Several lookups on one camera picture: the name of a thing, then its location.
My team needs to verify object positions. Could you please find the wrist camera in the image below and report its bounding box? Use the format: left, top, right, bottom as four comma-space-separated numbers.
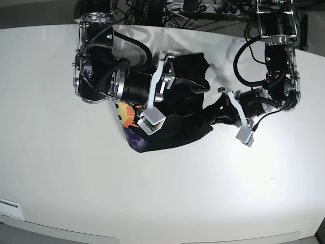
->
236, 126, 254, 147
137, 107, 166, 136

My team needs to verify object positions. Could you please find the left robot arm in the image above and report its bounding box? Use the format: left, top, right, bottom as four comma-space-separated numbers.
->
203, 1, 301, 132

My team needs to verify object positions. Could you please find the black T-shirt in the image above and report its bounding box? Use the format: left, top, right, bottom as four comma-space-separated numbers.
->
110, 53, 213, 153

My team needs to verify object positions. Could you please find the white label plate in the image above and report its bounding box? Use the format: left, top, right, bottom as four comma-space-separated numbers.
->
0, 199, 24, 221

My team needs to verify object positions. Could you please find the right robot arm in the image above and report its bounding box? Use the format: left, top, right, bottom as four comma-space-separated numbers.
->
74, 1, 210, 129

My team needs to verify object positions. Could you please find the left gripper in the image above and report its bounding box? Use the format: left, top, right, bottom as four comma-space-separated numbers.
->
210, 87, 266, 132

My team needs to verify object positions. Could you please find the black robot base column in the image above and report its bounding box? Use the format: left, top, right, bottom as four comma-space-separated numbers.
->
134, 0, 167, 27

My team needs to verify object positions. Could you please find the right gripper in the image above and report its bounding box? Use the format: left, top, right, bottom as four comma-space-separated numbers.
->
124, 53, 210, 119

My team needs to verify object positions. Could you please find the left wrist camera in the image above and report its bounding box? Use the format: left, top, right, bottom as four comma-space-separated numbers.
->
236, 126, 254, 147

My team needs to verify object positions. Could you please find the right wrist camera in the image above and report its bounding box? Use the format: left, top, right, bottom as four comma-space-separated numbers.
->
137, 107, 166, 136

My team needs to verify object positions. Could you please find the white power strip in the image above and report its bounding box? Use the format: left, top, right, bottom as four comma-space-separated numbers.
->
197, 1, 239, 14

